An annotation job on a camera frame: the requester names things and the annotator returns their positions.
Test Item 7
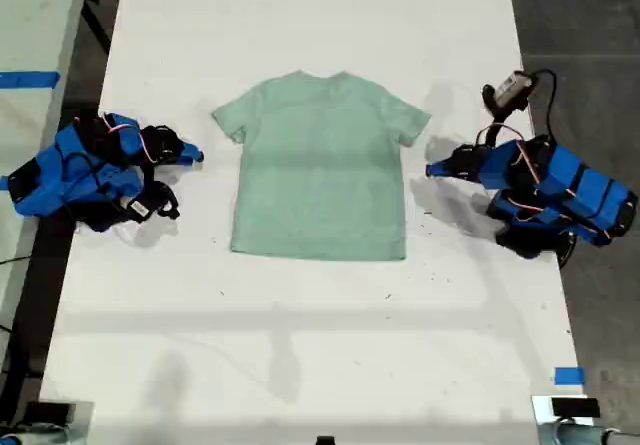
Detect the pale green T-shirt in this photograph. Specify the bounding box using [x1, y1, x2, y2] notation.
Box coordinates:
[210, 69, 433, 262]

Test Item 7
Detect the black stand leg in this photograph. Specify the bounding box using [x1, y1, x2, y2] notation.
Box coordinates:
[81, 0, 112, 59]

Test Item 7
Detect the long blue tape strip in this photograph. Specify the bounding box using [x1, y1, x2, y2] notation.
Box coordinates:
[0, 70, 62, 89]

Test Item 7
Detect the pale grey side table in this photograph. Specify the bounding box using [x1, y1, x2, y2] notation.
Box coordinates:
[0, 0, 92, 361]

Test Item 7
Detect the white metal clamp plate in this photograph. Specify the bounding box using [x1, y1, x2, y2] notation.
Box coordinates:
[530, 393, 591, 445]
[37, 399, 95, 445]

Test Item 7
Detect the small black box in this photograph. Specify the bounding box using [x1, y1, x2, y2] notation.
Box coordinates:
[551, 397, 601, 418]
[23, 402, 76, 424]

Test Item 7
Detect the camera black stalk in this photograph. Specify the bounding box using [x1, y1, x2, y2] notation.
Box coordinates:
[487, 109, 519, 146]
[149, 179, 177, 202]

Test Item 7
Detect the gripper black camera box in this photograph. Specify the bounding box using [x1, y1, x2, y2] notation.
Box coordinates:
[122, 192, 181, 222]
[482, 70, 539, 114]

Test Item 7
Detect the camera black cable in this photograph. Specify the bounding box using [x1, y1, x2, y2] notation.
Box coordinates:
[527, 68, 559, 141]

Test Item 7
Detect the black arm base cable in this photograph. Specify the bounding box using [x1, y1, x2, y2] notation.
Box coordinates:
[557, 234, 580, 270]

